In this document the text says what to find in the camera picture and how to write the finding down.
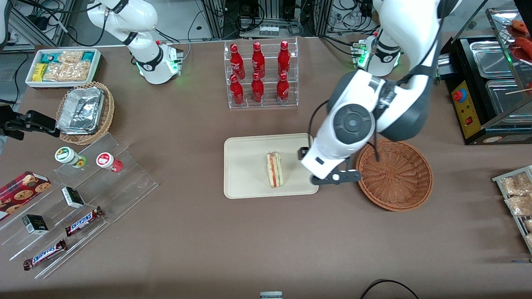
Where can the white rectangular snack bin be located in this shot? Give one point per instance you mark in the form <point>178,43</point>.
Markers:
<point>96,66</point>

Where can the small black box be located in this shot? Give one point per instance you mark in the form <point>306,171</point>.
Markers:
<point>35,224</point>
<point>72,197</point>

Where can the brown round wicker basket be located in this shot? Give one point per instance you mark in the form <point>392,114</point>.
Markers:
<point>399,182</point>

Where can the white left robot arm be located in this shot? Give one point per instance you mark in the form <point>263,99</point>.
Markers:
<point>411,25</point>

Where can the aluminium foil container stack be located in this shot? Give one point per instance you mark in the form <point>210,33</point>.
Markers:
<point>81,110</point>

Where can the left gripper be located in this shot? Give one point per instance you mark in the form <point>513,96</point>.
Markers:
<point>303,153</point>

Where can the red cola bottle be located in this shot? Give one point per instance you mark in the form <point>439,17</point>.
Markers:
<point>282,89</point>
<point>258,60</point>
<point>284,58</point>
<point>236,91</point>
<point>257,89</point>
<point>237,62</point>

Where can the clear acrylic stepped display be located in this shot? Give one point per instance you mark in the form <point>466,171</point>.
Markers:
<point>124,187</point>

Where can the beige plastic tray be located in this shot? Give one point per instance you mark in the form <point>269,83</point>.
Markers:
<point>245,166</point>

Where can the aluminium frame rack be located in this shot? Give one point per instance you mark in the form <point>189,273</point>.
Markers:
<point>216,20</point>

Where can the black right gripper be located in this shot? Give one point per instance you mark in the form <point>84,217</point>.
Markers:
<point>34,121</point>

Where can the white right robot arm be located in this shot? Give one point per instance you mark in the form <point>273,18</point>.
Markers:
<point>145,62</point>

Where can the small grey box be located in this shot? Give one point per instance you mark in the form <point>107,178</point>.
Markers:
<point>271,295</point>

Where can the teal snack packet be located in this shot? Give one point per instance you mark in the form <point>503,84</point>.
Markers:
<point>88,55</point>
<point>50,57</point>

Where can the yellow snack packet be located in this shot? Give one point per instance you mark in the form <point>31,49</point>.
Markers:
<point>39,72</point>

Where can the red grilled sausage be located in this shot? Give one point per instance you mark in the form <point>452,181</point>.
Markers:
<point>521,25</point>
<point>524,46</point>

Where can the steel food pan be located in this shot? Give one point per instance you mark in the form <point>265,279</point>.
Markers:
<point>505,97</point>
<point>490,58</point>

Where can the black food warmer machine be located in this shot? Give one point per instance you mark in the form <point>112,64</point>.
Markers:
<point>463,116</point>

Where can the red cookie box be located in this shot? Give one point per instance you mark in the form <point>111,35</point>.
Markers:
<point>20,193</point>

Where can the clear acrylic bottle rack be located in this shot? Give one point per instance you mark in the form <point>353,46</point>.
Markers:
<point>266,106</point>

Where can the white power strip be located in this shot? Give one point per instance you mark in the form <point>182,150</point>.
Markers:
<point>268,30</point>

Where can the red lid snack cup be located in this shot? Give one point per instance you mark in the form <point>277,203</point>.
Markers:
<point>106,160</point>

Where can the clear cracker snack bag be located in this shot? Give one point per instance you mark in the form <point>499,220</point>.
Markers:
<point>70,56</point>
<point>515,185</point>
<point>66,72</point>
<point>529,240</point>
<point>519,204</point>
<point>528,225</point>

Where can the snickers chocolate bar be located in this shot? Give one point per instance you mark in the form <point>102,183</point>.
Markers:
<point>43,254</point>
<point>83,221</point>

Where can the triangular sandwich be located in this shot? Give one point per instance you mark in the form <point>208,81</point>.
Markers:
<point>274,170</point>

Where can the light oval wicker basket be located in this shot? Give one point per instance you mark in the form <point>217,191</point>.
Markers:
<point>109,108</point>

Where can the green lid snack cup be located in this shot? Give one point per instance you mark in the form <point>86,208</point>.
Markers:
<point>66,155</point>

